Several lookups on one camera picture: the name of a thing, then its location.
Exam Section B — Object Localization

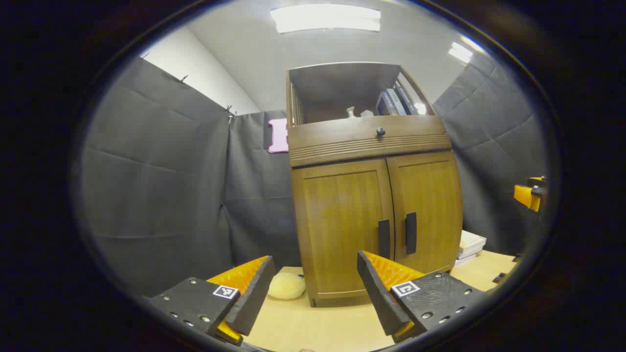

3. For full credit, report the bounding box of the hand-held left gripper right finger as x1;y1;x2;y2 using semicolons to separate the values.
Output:
357;250;487;343

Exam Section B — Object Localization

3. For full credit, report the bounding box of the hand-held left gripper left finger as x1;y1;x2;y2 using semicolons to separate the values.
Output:
147;255;275;347

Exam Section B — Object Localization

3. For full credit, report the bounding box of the black door handle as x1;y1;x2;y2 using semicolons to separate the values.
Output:
378;219;391;260
405;212;417;255

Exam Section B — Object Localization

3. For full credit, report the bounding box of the wooden cabinet door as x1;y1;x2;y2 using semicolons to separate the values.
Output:
292;158;395;300
386;151;463;274

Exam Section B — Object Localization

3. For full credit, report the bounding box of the brown wooden shoe cabinet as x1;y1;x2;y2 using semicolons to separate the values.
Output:
286;62;464;308

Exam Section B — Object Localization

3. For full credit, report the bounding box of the pale yellow plush ball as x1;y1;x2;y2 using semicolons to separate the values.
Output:
267;272;306;300

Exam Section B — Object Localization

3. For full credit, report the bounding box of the white flat book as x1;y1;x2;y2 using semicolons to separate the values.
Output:
453;249;482;267

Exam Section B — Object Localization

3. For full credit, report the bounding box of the black backdrop cloth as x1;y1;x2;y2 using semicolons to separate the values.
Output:
81;49;548;299

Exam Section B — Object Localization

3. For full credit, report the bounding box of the small ceiling light panel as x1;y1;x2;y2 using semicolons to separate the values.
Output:
448;42;474;64

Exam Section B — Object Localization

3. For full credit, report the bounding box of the large ceiling light panel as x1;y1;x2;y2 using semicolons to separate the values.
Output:
270;4;381;34

